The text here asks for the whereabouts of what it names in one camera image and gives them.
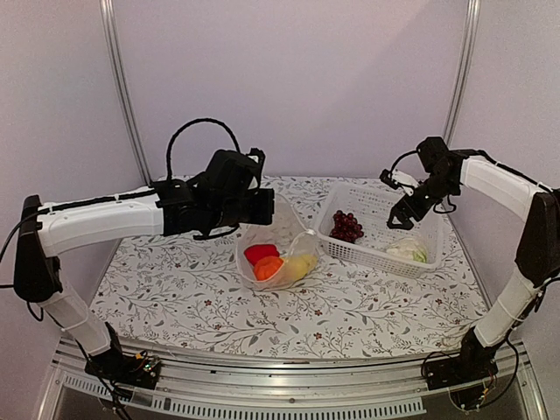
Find left aluminium frame post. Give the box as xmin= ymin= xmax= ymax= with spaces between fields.
xmin=99 ymin=0 xmax=152 ymax=184

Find orange pumpkin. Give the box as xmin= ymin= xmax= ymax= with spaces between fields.
xmin=253 ymin=255 xmax=284 ymax=282

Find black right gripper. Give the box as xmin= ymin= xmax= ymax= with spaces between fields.
xmin=388 ymin=173 xmax=459 ymax=230

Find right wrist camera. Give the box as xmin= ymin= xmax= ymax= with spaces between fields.
xmin=380 ymin=169 xmax=419 ymax=195

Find white green cauliflower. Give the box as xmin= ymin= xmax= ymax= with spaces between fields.
xmin=385 ymin=237 xmax=428 ymax=263

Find clear zip top bag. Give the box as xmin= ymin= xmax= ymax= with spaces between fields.
xmin=235 ymin=194 xmax=319 ymax=291

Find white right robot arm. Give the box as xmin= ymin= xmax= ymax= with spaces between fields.
xmin=380 ymin=136 xmax=559 ymax=382

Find dark red grape bunch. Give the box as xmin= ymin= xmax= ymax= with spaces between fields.
xmin=329 ymin=210 xmax=364 ymax=243

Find aluminium front rail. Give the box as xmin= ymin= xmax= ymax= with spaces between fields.
xmin=37 ymin=339 xmax=548 ymax=420

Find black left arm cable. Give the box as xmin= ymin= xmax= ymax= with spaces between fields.
xmin=164 ymin=118 xmax=244 ymax=180

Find right aluminium frame post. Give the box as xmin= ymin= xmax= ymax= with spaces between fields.
xmin=443 ymin=0 xmax=481 ymax=146

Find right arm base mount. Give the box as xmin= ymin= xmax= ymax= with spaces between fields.
xmin=421 ymin=346 xmax=498 ymax=390

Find yellow corn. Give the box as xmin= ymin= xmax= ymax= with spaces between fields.
xmin=282 ymin=254 xmax=318 ymax=282

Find white plastic basket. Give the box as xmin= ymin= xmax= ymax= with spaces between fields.
xmin=313 ymin=181 xmax=444 ymax=278

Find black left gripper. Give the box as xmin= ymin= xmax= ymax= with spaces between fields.
xmin=209 ymin=187 xmax=275 ymax=230

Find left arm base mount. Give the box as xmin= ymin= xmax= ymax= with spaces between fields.
xmin=85 ymin=349 xmax=162 ymax=389

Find aluminium frame post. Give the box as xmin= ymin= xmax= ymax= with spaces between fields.
xmin=443 ymin=0 xmax=481 ymax=146
xmin=99 ymin=0 xmax=152 ymax=184

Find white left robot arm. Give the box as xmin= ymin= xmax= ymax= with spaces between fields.
xmin=13 ymin=149 xmax=274 ymax=380

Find floral tablecloth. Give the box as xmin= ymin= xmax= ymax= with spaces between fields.
xmin=82 ymin=174 xmax=504 ymax=361

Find red bell pepper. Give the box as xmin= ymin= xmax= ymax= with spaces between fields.
xmin=243 ymin=244 xmax=280 ymax=266

